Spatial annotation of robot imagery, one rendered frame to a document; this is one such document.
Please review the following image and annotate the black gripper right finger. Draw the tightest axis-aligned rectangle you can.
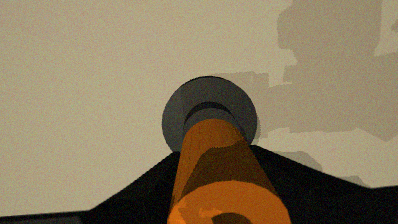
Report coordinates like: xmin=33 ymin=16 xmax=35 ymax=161
xmin=249 ymin=145 xmax=398 ymax=224

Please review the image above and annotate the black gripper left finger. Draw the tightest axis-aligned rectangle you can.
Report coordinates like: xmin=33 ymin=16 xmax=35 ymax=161
xmin=0 ymin=151 xmax=180 ymax=224

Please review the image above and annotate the orange knob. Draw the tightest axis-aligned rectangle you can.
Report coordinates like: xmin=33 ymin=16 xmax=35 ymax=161
xmin=167 ymin=119 xmax=291 ymax=224

